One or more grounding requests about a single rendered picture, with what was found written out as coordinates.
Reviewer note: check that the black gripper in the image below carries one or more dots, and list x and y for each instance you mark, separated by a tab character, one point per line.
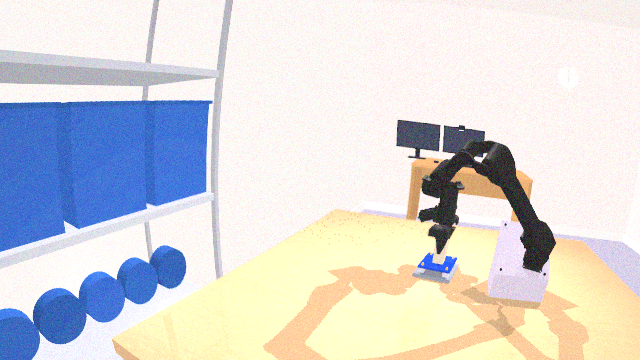
446	219

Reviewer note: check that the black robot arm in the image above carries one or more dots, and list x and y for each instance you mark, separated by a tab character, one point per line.
499	167

